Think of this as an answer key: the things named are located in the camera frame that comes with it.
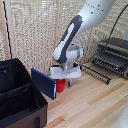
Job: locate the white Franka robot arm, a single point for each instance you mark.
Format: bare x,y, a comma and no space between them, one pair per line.
71,36

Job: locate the black fabric storage box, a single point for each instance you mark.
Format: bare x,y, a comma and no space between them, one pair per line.
20,96

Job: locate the red plastic cup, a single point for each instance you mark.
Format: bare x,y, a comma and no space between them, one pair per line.
60,86

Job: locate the black vertical pole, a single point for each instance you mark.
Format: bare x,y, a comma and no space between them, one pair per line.
6,30

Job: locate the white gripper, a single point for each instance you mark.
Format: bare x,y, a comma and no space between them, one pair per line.
66,72

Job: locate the woven folding screen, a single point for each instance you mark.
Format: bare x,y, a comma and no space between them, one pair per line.
30,33

